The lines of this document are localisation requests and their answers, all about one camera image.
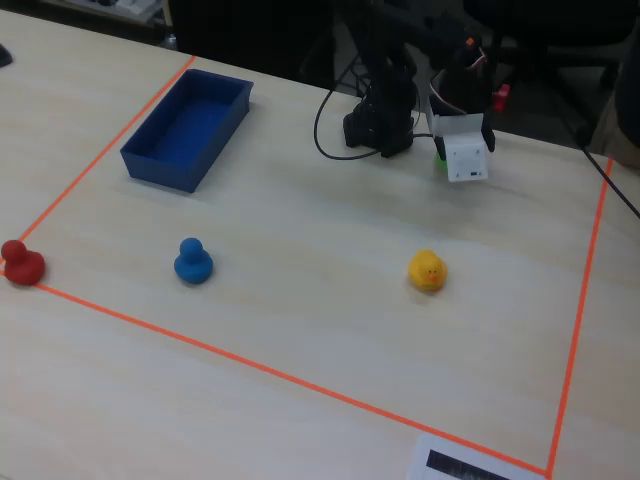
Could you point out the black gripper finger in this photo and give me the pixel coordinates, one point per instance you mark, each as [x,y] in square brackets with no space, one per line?
[488,141]
[440,149]

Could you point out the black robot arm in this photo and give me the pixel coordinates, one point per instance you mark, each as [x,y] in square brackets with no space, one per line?
[387,100]

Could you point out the yellow rubber duck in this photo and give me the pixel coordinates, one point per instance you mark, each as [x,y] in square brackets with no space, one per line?
[427,272]

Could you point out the blue plastic box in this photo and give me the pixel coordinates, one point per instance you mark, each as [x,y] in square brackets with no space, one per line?
[187,132]

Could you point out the blue rubber duck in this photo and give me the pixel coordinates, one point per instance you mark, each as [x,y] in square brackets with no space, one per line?
[193,264]

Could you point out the red rubber duck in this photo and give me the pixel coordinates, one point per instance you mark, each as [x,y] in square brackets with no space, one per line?
[21,265]

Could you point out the black office chair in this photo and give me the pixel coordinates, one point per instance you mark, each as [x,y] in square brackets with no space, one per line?
[565,35]

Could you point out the orange tape strip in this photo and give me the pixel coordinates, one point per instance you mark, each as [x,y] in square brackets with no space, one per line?
[280,374]
[580,310]
[100,159]

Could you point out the white paper label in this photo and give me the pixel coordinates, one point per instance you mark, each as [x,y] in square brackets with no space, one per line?
[465,462]

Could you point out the dark object at table edge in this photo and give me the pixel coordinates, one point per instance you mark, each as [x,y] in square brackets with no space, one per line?
[4,56]

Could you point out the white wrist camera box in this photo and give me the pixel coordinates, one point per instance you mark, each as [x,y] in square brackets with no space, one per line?
[465,152]

